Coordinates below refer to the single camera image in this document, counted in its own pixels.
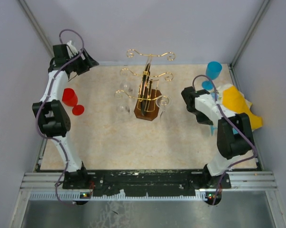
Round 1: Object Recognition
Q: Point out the clear wine glass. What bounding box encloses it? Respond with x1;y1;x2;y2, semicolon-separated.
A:
120;68;133;93
114;90;130;114
156;95;172;121

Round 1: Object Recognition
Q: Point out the blue wine glass front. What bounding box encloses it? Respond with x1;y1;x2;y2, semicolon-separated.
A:
210;92;221;136

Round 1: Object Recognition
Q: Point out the gold wire glass rack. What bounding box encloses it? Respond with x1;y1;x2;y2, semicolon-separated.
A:
115;49;176;121

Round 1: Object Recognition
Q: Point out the red plastic wine glass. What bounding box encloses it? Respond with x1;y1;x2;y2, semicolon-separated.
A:
62;88;84;116

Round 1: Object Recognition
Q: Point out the blue wine glass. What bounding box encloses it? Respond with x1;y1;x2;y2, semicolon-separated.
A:
202;61;222;90
210;92;221;136

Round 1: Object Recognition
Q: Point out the yellow patterned cloth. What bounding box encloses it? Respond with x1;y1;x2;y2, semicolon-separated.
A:
217;84;263;131

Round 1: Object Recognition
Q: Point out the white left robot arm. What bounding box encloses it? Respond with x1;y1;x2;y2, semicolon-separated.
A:
32;41;99;172

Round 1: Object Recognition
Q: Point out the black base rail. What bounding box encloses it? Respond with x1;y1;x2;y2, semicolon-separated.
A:
20;170;277;206

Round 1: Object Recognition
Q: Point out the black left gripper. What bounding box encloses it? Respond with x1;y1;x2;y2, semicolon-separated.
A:
66;47;98;75

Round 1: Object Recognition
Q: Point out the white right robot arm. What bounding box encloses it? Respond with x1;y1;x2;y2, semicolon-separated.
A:
181;86;254;188

